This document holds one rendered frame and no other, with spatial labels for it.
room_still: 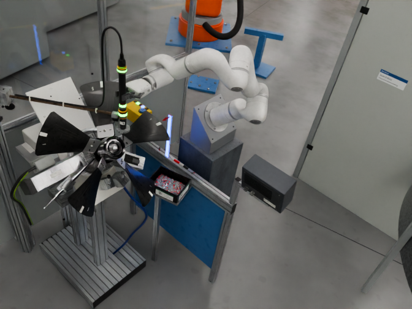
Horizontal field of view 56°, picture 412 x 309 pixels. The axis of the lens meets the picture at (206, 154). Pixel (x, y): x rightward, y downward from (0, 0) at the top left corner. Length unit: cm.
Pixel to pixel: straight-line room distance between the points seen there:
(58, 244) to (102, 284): 48
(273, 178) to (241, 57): 60
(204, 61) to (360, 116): 180
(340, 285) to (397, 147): 113
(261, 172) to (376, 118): 150
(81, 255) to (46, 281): 28
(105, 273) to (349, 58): 235
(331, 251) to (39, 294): 221
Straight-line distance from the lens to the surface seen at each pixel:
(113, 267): 291
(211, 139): 239
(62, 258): 300
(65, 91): 226
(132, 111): 251
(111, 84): 211
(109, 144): 200
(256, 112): 211
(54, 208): 325
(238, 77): 178
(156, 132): 218
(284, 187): 192
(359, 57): 315
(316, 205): 370
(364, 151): 341
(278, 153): 408
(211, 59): 177
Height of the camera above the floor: 255
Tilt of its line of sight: 41 degrees down
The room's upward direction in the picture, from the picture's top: 10 degrees clockwise
